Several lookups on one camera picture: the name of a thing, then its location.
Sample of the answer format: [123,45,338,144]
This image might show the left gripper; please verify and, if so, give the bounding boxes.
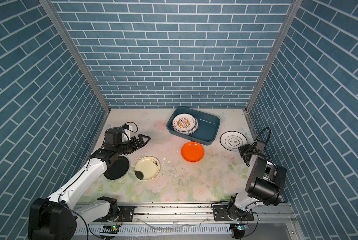
[114,133,151,157]

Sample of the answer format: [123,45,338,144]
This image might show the white plate black rings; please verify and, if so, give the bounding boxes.
[219,130,248,152]

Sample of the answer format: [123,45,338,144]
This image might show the cream plate black mark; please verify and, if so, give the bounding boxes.
[134,156,161,181]

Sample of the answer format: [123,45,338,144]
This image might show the black round plate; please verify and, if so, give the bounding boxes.
[104,156,130,180]

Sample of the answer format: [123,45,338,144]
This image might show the white plate orange sunburst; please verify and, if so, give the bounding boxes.
[172,114,197,132]

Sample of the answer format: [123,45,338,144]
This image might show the orange plastic plate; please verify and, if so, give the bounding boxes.
[181,142,205,163]

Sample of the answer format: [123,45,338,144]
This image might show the green rim lettered plate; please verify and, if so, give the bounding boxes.
[173,117,199,135]

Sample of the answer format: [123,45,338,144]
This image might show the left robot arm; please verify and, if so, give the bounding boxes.
[28,123,151,240]

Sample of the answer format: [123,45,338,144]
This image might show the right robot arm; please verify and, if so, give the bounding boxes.
[227,141,287,221]

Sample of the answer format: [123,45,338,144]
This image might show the teal plastic bin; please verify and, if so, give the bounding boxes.
[167,107,221,146]

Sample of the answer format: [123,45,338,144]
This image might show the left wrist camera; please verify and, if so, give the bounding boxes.
[122,122,138,133]

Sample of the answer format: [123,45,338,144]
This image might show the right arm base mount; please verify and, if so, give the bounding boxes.
[211,204,254,222]

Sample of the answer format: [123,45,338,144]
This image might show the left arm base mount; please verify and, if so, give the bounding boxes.
[94,206,136,223]

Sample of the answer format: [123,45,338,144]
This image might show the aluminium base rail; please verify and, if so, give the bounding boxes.
[39,201,306,240]

